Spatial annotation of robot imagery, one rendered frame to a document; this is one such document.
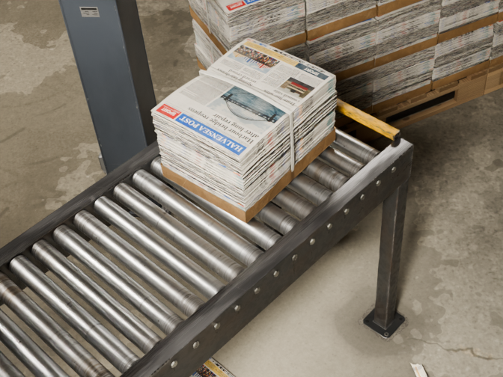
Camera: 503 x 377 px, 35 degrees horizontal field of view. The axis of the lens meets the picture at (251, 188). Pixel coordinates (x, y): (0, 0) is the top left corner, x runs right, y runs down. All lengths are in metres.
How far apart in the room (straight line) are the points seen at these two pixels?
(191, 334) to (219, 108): 0.54
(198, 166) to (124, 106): 0.88
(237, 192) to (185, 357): 0.41
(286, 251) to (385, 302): 0.79
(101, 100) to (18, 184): 0.75
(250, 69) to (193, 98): 0.17
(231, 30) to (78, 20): 0.49
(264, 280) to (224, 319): 0.13
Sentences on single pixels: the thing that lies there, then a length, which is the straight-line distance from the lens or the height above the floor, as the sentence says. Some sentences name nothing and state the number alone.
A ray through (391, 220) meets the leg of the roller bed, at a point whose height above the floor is 0.54.
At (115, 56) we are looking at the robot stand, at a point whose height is 0.74.
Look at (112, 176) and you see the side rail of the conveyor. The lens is 2.11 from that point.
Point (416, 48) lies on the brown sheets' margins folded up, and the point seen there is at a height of 0.40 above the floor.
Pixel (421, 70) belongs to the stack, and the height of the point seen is 0.27.
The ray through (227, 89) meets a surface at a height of 1.03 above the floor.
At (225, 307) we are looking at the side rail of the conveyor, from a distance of 1.78.
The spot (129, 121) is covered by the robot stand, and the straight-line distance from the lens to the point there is 2.81.
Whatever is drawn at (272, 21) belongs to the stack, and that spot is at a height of 0.74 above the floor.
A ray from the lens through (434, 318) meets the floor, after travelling 2.75.
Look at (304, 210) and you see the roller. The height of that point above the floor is 0.80.
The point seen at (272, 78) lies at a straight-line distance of 1.97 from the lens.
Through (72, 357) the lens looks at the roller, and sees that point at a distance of 1.78.
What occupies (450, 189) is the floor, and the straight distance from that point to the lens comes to 3.15.
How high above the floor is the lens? 2.23
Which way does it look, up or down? 45 degrees down
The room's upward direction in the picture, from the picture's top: 6 degrees counter-clockwise
